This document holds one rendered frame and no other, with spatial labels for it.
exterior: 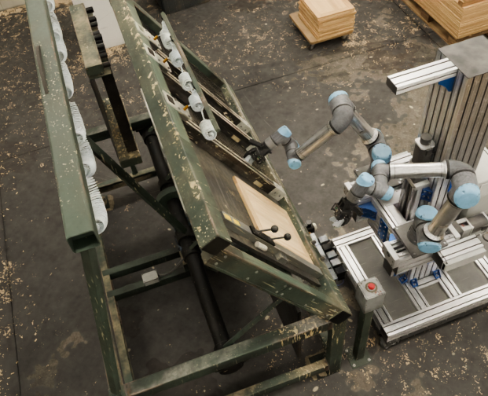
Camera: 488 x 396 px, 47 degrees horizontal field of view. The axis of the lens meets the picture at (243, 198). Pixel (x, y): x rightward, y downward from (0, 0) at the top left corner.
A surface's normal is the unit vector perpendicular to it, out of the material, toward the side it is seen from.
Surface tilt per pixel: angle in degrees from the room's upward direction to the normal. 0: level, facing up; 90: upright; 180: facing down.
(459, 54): 0
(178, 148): 32
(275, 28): 0
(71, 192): 0
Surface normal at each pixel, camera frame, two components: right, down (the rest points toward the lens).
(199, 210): -0.57, -0.37
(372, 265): -0.07, -0.63
